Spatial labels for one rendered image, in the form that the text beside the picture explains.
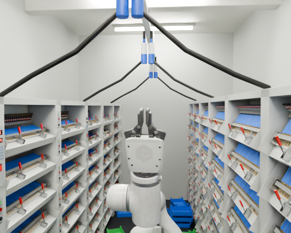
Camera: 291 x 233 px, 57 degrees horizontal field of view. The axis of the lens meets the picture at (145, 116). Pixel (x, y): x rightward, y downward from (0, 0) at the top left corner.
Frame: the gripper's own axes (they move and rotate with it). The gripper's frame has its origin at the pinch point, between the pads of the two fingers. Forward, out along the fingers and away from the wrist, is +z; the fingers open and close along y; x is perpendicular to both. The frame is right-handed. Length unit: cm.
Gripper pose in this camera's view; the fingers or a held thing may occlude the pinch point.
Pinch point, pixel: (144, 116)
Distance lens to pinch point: 71.2
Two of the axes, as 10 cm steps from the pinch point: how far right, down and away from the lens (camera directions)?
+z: -0.1, -9.7, -2.5
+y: -9.9, -0.2, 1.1
